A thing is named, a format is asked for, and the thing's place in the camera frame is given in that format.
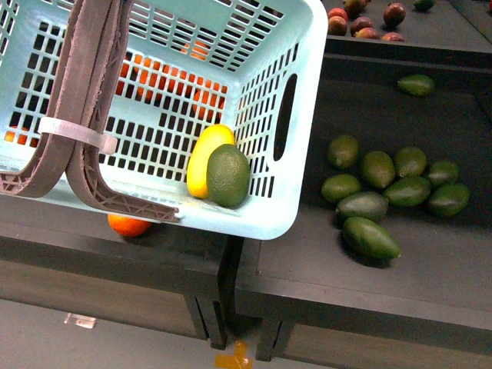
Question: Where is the yellow mango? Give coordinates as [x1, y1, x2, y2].
[187, 124, 235, 199]

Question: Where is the light blue plastic basket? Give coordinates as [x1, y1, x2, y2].
[1, 1, 327, 240]

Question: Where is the lone green avocado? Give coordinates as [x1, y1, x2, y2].
[397, 75, 435, 97]

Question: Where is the orange fruit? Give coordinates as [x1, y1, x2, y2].
[107, 214, 152, 238]

